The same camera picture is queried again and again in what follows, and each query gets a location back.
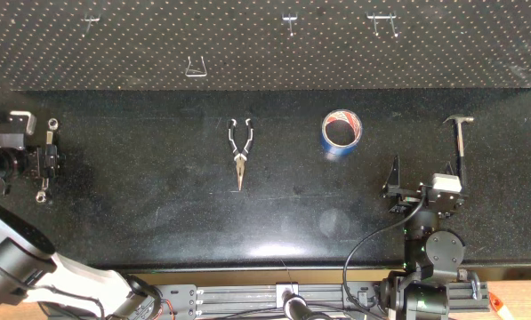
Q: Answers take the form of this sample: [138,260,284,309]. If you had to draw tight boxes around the roll of blue tape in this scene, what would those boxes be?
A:
[320,108,364,157]

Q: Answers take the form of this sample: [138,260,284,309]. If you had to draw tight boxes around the black and white pliers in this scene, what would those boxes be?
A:
[227,117,255,192]

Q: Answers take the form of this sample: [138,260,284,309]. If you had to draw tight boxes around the orange and white object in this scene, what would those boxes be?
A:
[488,291,515,320]

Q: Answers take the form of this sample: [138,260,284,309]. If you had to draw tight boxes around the wrench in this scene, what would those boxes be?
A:
[35,117,60,204]

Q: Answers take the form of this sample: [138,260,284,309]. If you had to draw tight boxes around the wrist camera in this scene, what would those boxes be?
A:
[8,110,37,137]
[430,172,463,195]

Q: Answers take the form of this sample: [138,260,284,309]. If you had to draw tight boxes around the black pegboard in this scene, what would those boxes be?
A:
[0,0,531,92]

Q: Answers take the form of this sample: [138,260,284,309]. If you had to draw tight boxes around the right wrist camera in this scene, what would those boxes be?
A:
[430,172,463,195]

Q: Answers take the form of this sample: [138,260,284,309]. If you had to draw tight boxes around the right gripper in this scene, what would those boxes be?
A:
[379,154,466,219]

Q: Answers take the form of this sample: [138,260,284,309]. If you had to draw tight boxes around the hammer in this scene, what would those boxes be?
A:
[441,114,475,192]

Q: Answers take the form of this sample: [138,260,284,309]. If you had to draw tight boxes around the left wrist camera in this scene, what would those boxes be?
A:
[8,110,37,137]

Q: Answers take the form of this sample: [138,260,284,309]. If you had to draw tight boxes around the metal hook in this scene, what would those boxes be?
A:
[281,12,299,37]
[366,12,399,39]
[83,12,102,36]
[184,55,208,78]

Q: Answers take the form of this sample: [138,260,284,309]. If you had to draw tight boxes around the mounting rail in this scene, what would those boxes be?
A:
[149,279,491,320]

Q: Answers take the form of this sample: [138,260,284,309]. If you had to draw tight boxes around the black cable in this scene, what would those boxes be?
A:
[22,284,108,320]
[342,190,428,320]

